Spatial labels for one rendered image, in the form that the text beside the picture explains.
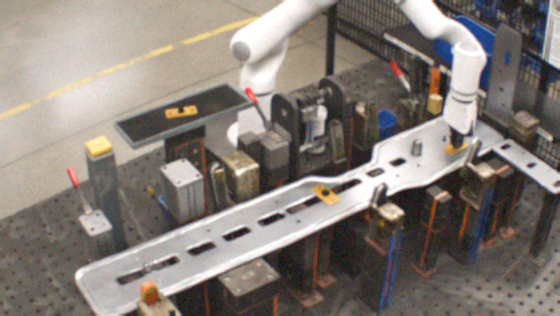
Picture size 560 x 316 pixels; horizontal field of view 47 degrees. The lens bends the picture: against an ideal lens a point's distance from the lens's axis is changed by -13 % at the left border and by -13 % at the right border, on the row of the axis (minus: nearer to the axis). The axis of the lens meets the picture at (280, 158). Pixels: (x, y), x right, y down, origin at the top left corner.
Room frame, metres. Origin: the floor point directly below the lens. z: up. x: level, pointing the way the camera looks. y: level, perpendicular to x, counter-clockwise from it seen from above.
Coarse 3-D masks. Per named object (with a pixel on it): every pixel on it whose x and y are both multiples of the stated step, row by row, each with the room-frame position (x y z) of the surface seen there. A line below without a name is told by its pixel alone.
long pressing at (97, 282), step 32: (416, 128) 1.84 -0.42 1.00; (448, 128) 1.85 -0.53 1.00; (480, 128) 1.86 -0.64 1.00; (384, 160) 1.67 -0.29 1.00; (416, 160) 1.68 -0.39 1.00; (448, 160) 1.68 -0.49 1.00; (288, 192) 1.52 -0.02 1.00; (352, 192) 1.53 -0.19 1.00; (192, 224) 1.38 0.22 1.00; (224, 224) 1.39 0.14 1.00; (256, 224) 1.39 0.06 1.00; (288, 224) 1.39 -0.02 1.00; (320, 224) 1.40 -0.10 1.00; (128, 256) 1.25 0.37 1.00; (160, 256) 1.26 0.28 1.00; (192, 256) 1.26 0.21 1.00; (224, 256) 1.27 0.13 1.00; (256, 256) 1.28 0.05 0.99; (96, 288) 1.13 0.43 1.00; (128, 288) 1.14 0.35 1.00; (160, 288) 1.15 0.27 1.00
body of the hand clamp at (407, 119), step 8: (400, 104) 1.92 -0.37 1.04; (400, 112) 1.91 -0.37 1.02; (408, 112) 1.89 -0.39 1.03; (416, 112) 1.89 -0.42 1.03; (400, 120) 1.91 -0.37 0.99; (408, 120) 1.88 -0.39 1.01; (416, 120) 1.89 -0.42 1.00; (400, 128) 1.91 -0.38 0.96; (408, 128) 1.88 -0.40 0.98; (400, 160) 1.90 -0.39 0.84
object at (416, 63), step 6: (414, 60) 1.90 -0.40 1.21; (420, 60) 1.89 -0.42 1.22; (414, 66) 1.90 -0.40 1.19; (420, 66) 1.88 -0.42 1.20; (414, 72) 1.90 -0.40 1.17; (420, 72) 1.91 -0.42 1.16; (414, 78) 1.89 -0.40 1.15; (420, 78) 1.91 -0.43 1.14; (414, 84) 1.89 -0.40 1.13; (420, 84) 1.91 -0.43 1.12; (414, 90) 1.89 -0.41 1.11; (420, 90) 1.90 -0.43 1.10; (414, 96) 1.89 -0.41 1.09; (420, 96) 1.90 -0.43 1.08; (414, 102) 1.88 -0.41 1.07; (420, 102) 1.90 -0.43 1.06; (414, 108) 1.88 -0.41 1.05
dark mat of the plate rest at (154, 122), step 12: (192, 96) 1.74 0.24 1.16; (204, 96) 1.74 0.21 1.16; (216, 96) 1.74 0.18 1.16; (228, 96) 1.74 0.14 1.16; (240, 96) 1.74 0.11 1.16; (168, 108) 1.68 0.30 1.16; (204, 108) 1.68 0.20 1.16; (216, 108) 1.68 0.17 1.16; (228, 108) 1.68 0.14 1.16; (132, 120) 1.62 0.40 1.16; (144, 120) 1.62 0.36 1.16; (156, 120) 1.62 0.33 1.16; (168, 120) 1.62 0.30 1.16; (180, 120) 1.62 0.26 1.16; (192, 120) 1.62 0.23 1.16; (132, 132) 1.56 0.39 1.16; (144, 132) 1.56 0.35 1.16; (156, 132) 1.56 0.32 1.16
